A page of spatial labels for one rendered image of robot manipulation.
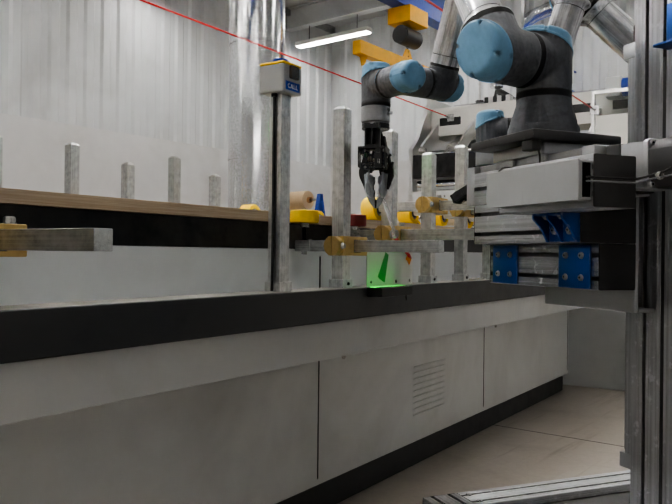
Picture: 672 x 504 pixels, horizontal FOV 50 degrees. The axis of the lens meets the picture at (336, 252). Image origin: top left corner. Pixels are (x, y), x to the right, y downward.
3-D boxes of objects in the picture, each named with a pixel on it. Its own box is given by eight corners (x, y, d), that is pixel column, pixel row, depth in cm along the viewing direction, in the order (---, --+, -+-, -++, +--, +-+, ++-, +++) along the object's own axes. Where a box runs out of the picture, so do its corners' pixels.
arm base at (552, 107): (595, 137, 152) (596, 89, 152) (536, 131, 146) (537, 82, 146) (549, 146, 166) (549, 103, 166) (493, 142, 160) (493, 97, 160)
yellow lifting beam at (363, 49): (453, 96, 781) (453, 67, 781) (360, 62, 646) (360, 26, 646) (445, 97, 786) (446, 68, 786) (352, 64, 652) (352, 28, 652)
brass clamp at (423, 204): (449, 214, 236) (449, 198, 236) (430, 212, 224) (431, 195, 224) (432, 214, 239) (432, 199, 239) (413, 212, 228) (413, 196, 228)
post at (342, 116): (349, 291, 189) (351, 107, 189) (342, 292, 186) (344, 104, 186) (338, 291, 191) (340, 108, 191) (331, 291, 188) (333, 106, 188)
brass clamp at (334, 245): (369, 255, 194) (369, 237, 194) (341, 255, 183) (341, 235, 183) (349, 255, 197) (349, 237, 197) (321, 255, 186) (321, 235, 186)
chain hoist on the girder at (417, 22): (427, 61, 722) (428, 12, 722) (409, 53, 695) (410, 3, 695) (405, 65, 738) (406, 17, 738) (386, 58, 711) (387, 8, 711)
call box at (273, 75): (301, 99, 168) (302, 66, 168) (283, 93, 162) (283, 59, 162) (277, 102, 172) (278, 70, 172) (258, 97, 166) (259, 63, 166)
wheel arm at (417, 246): (444, 256, 178) (444, 238, 178) (438, 256, 175) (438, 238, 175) (301, 254, 202) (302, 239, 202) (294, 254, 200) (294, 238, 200)
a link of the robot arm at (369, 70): (374, 58, 179) (354, 65, 186) (373, 102, 179) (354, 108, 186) (399, 62, 183) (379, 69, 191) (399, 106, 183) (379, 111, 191)
